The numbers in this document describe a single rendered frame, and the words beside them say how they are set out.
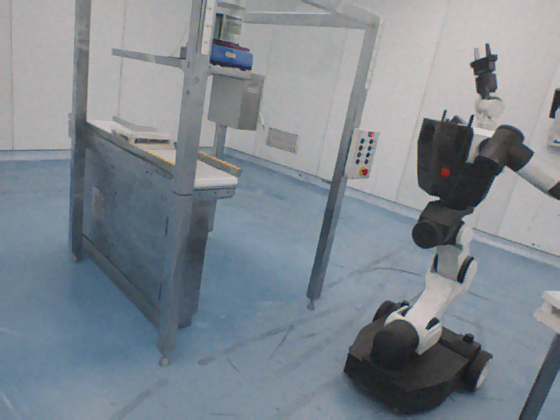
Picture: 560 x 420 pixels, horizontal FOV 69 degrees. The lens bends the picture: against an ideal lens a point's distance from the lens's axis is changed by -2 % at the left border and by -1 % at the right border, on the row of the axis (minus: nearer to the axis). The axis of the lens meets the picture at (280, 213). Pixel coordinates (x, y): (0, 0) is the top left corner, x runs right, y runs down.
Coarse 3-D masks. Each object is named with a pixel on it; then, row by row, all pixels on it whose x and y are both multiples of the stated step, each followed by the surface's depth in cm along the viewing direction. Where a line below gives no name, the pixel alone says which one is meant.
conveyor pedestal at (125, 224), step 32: (96, 160) 235; (96, 192) 239; (128, 192) 209; (96, 224) 243; (128, 224) 212; (160, 224) 188; (192, 224) 187; (96, 256) 250; (128, 256) 216; (160, 256) 191; (192, 256) 194; (128, 288) 217; (160, 288) 193; (192, 288) 200
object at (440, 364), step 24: (360, 336) 197; (384, 336) 171; (408, 336) 173; (456, 336) 204; (360, 360) 179; (384, 360) 171; (408, 360) 175; (432, 360) 188; (456, 360) 192; (384, 384) 172; (408, 384) 169; (432, 384) 172; (456, 384) 191; (408, 408) 170
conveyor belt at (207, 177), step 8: (88, 120) 253; (96, 120) 258; (104, 128) 237; (160, 152) 201; (168, 152) 205; (168, 160) 188; (200, 168) 184; (208, 168) 187; (216, 168) 190; (200, 176) 171; (208, 176) 173; (216, 176) 176; (224, 176) 178; (232, 176) 181; (200, 184) 167; (208, 184) 170; (216, 184) 173; (224, 184) 176; (232, 184) 179
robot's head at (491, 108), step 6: (480, 102) 164; (486, 102) 158; (492, 102) 154; (498, 102) 154; (480, 108) 162; (486, 108) 156; (492, 108) 155; (498, 108) 155; (504, 108) 155; (480, 114) 165; (486, 114) 157; (492, 114) 156; (498, 114) 156; (480, 120) 161; (486, 120) 160
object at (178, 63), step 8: (112, 48) 183; (120, 56) 178; (128, 56) 172; (136, 56) 167; (144, 56) 163; (152, 56) 158; (160, 56) 154; (168, 64) 151; (176, 64) 147; (184, 64) 143; (216, 72) 153; (224, 72) 155; (232, 72) 158; (240, 72) 160; (248, 72) 163
